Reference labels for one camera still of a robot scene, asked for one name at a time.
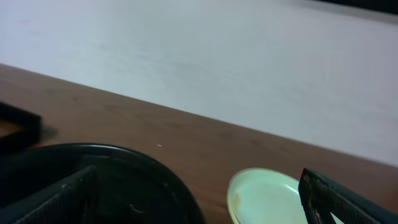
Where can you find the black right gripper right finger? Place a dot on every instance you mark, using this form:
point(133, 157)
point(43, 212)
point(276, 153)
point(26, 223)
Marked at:
point(323, 200)

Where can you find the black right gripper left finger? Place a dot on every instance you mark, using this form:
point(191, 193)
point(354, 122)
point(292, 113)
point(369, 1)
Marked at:
point(73, 199)

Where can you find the round black tray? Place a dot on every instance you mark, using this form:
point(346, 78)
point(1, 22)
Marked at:
point(133, 187)

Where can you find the rectangular black water tray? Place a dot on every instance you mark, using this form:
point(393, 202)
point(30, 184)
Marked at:
point(28, 132)

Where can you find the light blue plastic plate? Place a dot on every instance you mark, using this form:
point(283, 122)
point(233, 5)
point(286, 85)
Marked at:
point(264, 196)

